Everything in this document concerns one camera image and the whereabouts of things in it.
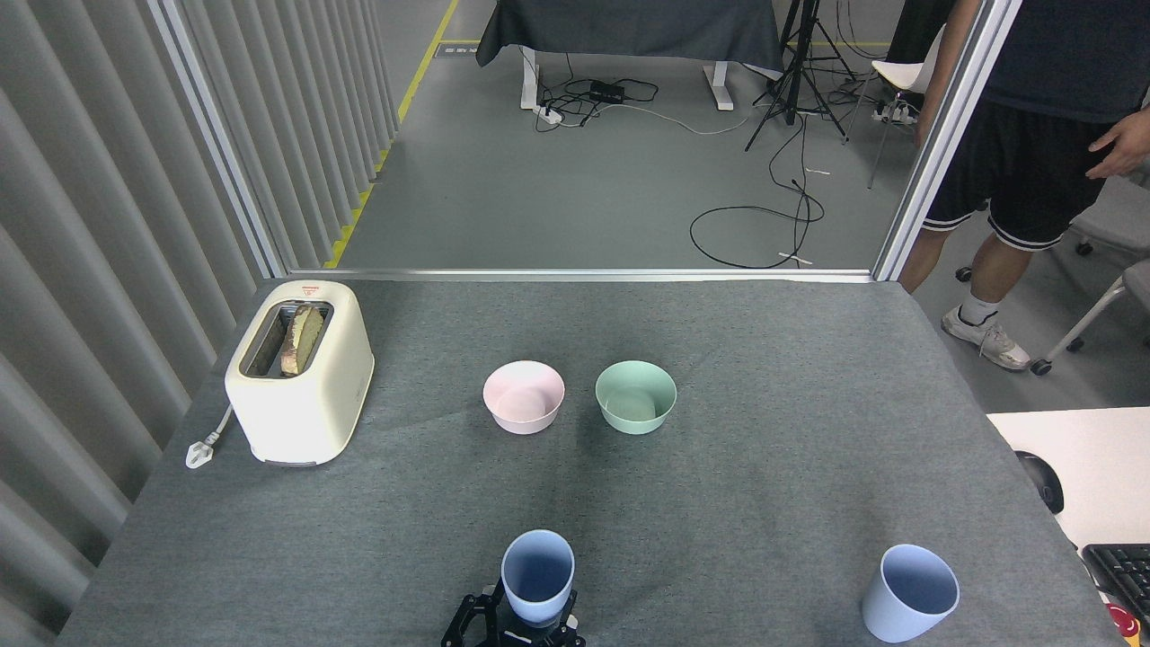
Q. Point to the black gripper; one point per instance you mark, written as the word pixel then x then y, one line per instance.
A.
pixel 532 638

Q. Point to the light blue plastic cup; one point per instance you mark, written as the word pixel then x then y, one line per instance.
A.
pixel 537 575
pixel 907 598

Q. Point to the person's right forearm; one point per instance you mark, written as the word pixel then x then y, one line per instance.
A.
pixel 939 63

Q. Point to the person's left hand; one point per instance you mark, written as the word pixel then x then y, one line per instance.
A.
pixel 1127 148

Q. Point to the pink bowl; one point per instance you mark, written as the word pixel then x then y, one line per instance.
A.
pixel 524 400

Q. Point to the mint green bowl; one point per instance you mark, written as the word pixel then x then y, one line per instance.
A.
pixel 636 400

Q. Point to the cream toaster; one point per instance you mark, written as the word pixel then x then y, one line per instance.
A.
pixel 305 413

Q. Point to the bread slice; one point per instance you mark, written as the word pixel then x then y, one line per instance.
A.
pixel 301 341

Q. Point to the grey felt table cloth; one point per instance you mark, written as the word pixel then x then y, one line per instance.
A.
pixel 809 377

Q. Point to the white power strip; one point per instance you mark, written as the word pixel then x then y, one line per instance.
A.
pixel 550 114
pixel 894 112

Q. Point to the black power adapter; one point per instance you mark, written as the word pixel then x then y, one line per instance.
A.
pixel 607 91

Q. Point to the black computer mouse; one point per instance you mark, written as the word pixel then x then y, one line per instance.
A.
pixel 1042 481

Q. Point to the white side table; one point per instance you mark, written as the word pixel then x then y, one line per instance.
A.
pixel 1096 458

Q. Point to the black tripod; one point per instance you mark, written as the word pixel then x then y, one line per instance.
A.
pixel 794 90

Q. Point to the red round button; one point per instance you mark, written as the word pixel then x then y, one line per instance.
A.
pixel 1123 622

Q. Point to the black keyboard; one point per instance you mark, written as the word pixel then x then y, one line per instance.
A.
pixel 1123 575

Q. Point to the table with dark cloth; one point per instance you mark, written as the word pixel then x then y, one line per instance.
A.
pixel 629 27

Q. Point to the white plastic chair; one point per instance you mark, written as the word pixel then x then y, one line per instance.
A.
pixel 898 74

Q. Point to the person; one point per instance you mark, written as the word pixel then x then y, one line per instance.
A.
pixel 1060 54

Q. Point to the silver frame rail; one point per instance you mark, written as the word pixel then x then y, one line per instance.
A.
pixel 584 275

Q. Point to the silver frame post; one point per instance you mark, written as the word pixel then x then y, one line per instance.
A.
pixel 943 135
pixel 216 135

